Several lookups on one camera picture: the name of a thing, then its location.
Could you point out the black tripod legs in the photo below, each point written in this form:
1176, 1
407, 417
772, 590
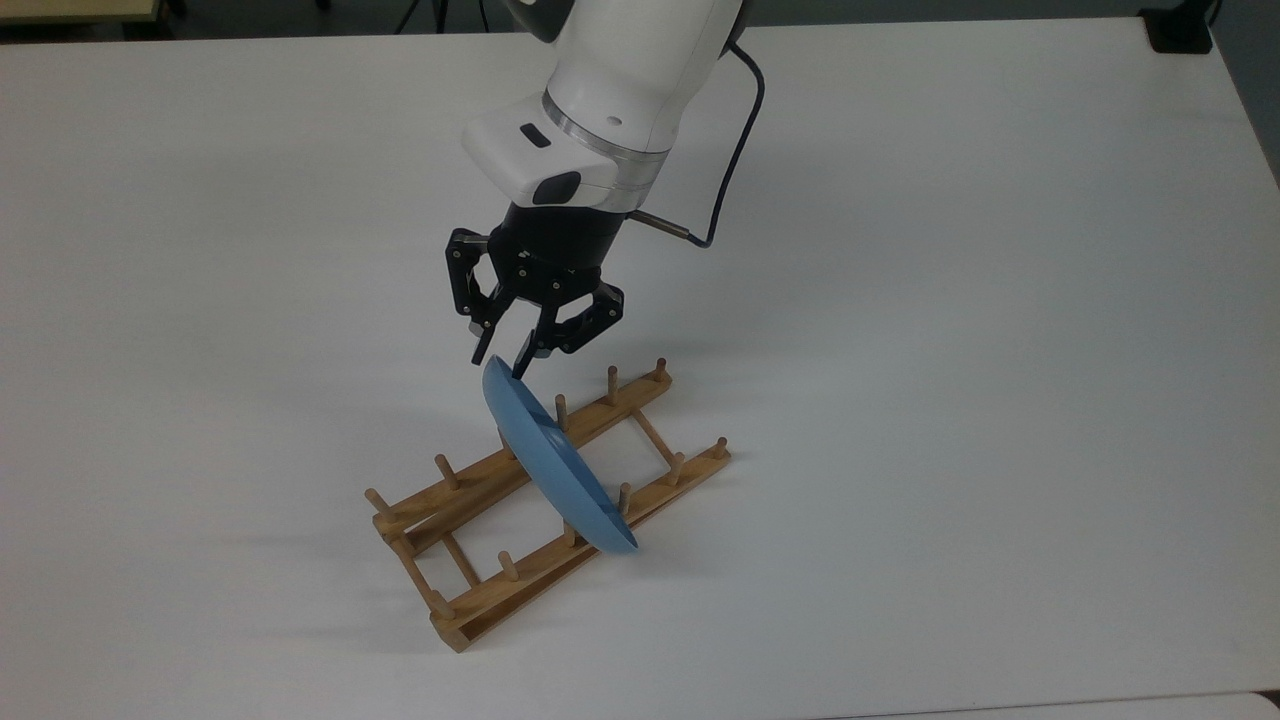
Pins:
437, 10

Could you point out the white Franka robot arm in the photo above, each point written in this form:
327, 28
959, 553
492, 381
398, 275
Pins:
630, 80

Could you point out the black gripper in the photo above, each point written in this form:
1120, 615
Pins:
560, 245

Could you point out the wooden plate rack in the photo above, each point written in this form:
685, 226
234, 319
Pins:
500, 595

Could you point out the black table clamp base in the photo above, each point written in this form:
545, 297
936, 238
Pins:
1180, 32

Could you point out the light wooden table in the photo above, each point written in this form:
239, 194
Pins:
70, 10

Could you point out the blue round plate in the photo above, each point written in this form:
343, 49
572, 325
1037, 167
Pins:
560, 470

